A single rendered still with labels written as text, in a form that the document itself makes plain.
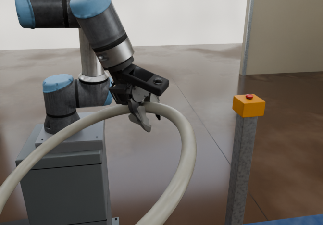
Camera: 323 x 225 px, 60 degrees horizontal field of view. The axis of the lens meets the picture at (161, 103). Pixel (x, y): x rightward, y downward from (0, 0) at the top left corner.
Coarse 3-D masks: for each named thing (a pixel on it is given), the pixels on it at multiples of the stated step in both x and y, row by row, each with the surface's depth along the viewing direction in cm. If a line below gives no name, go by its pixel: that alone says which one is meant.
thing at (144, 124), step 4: (140, 108) 73; (144, 108) 74; (140, 112) 73; (144, 112) 74; (128, 116) 77; (132, 116) 76; (140, 116) 73; (144, 116) 74; (132, 120) 77; (136, 120) 76; (144, 120) 74; (148, 120) 75; (140, 124) 75; (144, 124) 74; (148, 124) 75; (144, 128) 76; (148, 128) 76
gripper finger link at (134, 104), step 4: (128, 100) 70; (132, 100) 70; (128, 104) 71; (132, 104) 70; (136, 104) 71; (132, 108) 71; (136, 108) 72; (132, 112) 72; (136, 112) 72; (136, 116) 72; (140, 120) 73
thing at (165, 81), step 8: (128, 72) 69; (136, 72) 69; (144, 72) 69; (128, 80) 69; (136, 80) 68; (144, 80) 67; (152, 80) 67; (160, 80) 67; (168, 80) 68; (144, 88) 68; (152, 88) 66; (160, 88) 66
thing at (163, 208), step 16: (96, 112) 81; (112, 112) 79; (128, 112) 78; (160, 112) 70; (176, 112) 65; (64, 128) 80; (80, 128) 80; (192, 128) 60; (48, 144) 77; (192, 144) 54; (32, 160) 74; (192, 160) 51; (16, 176) 69; (176, 176) 48; (0, 192) 65; (176, 192) 46; (0, 208) 62; (160, 208) 44; (144, 224) 43; (160, 224) 43
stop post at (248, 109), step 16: (240, 96) 146; (256, 96) 146; (240, 112) 141; (256, 112) 140; (240, 128) 147; (240, 144) 148; (240, 160) 152; (240, 176) 156; (240, 192) 161; (240, 208) 166; (224, 224) 178; (240, 224) 170
